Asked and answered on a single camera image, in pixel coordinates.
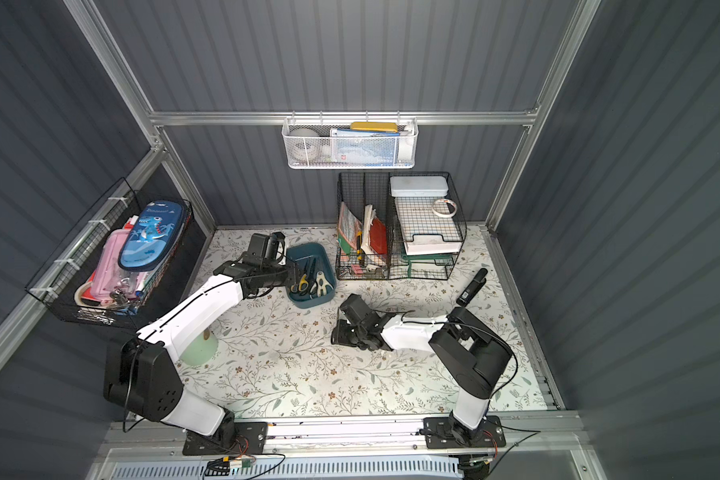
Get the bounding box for blue white package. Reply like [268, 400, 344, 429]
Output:
[329, 128, 399, 166]

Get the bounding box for white tape roll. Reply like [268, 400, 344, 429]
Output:
[284, 128, 322, 164]

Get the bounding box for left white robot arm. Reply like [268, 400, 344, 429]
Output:
[103, 232, 298, 447]

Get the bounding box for pink pencil case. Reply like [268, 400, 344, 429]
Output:
[90, 229, 130, 301]

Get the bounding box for black stapler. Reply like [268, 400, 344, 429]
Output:
[456, 268, 488, 307]

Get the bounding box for white wire wall basket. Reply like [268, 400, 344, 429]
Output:
[281, 120, 419, 170]

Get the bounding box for yellow black scissors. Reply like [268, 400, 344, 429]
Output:
[290, 257, 316, 296]

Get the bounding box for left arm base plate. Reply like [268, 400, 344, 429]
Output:
[182, 422, 269, 456]

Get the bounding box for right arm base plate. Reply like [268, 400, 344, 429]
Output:
[418, 415, 506, 450]

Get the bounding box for teal plastic storage box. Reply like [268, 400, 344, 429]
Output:
[286, 242, 336, 310]

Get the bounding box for blue dinosaur pencil case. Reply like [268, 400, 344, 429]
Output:
[118, 200, 190, 272]

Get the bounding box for cream handled scissors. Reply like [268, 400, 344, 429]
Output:
[310, 271, 332, 297]

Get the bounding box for yellow case in basket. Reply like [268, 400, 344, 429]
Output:
[350, 121, 399, 134]

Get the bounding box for black wire side basket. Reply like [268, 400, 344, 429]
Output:
[25, 178, 203, 331]

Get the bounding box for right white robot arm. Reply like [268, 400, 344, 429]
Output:
[331, 294, 515, 436]

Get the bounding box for black wire desk organizer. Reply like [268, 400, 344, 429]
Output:
[336, 171, 467, 280]

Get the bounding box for mint green pen cup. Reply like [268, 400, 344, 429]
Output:
[180, 328, 218, 367]

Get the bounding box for white box on organizer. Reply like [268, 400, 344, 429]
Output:
[389, 175, 448, 198]

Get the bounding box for red folder in organizer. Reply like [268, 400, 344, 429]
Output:
[368, 217, 388, 255]

